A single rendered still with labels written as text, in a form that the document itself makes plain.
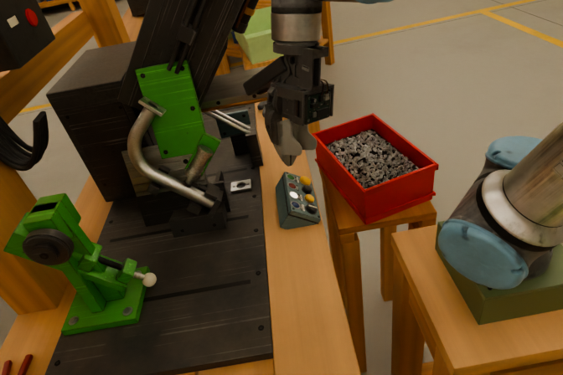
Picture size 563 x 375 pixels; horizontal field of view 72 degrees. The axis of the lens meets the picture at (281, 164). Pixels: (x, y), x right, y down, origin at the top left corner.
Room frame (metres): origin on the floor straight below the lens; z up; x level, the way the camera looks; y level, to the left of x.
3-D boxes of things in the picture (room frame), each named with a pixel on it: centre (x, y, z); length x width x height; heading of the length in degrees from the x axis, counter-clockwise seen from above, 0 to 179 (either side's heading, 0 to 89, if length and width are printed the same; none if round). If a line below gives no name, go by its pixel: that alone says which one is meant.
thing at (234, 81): (0.99, 0.17, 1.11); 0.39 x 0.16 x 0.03; 89
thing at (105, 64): (1.03, 0.41, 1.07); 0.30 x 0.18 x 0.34; 179
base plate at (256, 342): (0.92, 0.27, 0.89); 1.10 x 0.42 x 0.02; 179
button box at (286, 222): (0.72, -0.02, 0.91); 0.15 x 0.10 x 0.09; 179
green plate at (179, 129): (0.84, 0.21, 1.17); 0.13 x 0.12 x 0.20; 179
